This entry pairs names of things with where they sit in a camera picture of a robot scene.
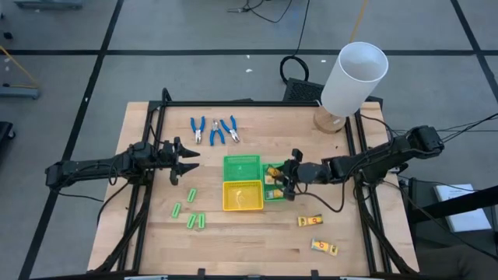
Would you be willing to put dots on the round wooden lamp base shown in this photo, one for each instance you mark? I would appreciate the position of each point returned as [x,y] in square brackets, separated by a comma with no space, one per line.
[327,124]

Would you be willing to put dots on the yellow crayon box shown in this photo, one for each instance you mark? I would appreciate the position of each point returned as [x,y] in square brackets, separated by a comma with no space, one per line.
[268,180]
[324,247]
[275,193]
[310,221]
[273,171]

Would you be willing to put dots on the black chair base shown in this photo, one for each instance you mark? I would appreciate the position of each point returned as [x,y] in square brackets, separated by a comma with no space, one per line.
[5,134]

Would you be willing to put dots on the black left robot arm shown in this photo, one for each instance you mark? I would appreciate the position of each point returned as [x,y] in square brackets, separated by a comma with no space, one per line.
[97,167]

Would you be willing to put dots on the grey floor bar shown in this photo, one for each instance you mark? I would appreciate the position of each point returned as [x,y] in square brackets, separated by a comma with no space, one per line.
[19,92]
[48,4]

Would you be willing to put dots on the small green plastic basket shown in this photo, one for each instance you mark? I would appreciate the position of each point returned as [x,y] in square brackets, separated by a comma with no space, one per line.
[272,200]

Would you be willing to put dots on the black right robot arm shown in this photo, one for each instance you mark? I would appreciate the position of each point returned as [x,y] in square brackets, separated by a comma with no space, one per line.
[381,155]

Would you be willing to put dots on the white book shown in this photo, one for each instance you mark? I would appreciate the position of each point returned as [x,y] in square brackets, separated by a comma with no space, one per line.
[468,221]

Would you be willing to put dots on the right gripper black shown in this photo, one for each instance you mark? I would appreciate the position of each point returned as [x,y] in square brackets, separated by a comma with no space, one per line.
[311,172]

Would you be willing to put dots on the large green plastic basket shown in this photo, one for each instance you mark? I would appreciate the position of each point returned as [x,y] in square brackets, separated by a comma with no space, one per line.
[241,168]

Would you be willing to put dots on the black frame clamp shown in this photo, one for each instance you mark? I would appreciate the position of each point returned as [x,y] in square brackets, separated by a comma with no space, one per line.
[201,272]
[315,274]

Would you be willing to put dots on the white cylindrical lamp shade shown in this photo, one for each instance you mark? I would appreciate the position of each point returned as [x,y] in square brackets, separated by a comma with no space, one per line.
[350,85]

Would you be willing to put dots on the black diagonal bar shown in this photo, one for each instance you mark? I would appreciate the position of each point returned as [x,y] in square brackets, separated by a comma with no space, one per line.
[467,200]

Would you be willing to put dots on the black side cart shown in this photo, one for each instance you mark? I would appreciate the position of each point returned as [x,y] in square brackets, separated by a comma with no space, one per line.
[428,237]

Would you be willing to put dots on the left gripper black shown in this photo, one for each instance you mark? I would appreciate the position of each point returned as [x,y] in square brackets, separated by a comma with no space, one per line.
[171,155]

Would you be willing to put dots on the black aluminium table frame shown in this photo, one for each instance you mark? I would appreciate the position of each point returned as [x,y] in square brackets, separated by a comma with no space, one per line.
[233,103]

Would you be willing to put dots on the black mesh box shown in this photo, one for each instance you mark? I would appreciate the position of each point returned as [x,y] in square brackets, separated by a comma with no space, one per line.
[303,91]

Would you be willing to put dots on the yellow plastic basket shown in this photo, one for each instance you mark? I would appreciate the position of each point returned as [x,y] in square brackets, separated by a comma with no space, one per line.
[243,195]

